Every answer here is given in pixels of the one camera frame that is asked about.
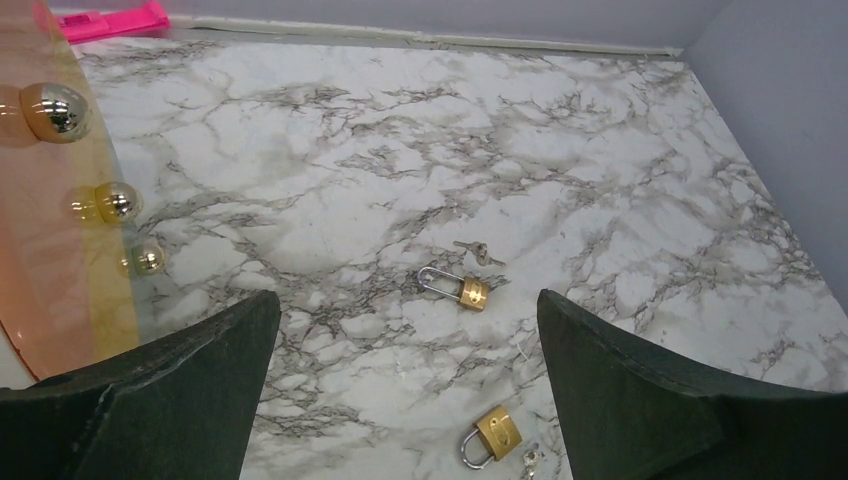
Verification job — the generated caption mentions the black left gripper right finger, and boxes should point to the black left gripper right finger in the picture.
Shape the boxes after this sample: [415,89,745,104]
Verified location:
[537,290,847,479]

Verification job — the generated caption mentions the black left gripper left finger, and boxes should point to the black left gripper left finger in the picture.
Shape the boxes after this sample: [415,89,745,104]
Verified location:
[1,290,281,479]

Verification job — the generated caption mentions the small brass padlock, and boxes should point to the small brass padlock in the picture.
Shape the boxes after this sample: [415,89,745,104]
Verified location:
[459,404,523,471]

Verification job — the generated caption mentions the brass padlock long shackle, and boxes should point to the brass padlock long shackle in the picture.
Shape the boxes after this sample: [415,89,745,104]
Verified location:
[415,267,490,312]

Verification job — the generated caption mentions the cream cylindrical container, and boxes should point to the cream cylindrical container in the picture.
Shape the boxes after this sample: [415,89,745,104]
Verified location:
[1,1,166,389]

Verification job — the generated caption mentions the small silver keys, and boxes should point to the small silver keys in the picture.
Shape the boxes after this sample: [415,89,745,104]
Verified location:
[453,241,506,267]

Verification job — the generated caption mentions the pink marker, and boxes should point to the pink marker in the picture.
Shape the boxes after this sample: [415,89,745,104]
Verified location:
[58,1,171,44]

